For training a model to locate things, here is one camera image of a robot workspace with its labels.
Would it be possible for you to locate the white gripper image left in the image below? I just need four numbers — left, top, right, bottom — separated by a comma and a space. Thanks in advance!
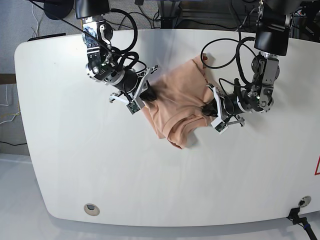
109, 65, 159, 114

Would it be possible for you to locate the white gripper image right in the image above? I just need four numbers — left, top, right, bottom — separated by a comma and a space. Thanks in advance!
202, 84, 245, 135

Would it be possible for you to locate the peach pink T-shirt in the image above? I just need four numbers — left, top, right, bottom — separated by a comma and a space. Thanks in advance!
142, 54, 214, 149

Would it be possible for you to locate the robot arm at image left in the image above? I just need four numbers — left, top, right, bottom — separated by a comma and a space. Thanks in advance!
74, 0, 158, 114

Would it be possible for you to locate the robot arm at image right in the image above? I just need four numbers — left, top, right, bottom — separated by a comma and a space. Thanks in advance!
202, 0, 302, 134

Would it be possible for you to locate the black round stand base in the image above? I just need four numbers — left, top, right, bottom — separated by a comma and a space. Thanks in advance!
43, 0, 74, 20

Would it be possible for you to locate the black metal frame post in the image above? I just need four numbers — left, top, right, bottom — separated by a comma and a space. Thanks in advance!
156, 0, 181, 29

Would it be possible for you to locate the left table cable grommet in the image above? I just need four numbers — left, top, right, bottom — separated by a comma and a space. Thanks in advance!
83, 203, 100, 217

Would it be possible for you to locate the table cable grommet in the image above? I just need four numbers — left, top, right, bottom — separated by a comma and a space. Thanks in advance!
298, 195, 312, 208
83, 203, 100, 217

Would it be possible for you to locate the right table cable grommet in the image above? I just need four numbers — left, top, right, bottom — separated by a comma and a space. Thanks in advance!
298, 195, 312, 208

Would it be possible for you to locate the black clamp with cable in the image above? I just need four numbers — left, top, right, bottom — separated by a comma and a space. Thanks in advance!
286, 207, 318, 240

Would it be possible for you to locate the white floor cable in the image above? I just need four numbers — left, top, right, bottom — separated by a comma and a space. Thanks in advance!
30, 0, 41, 39

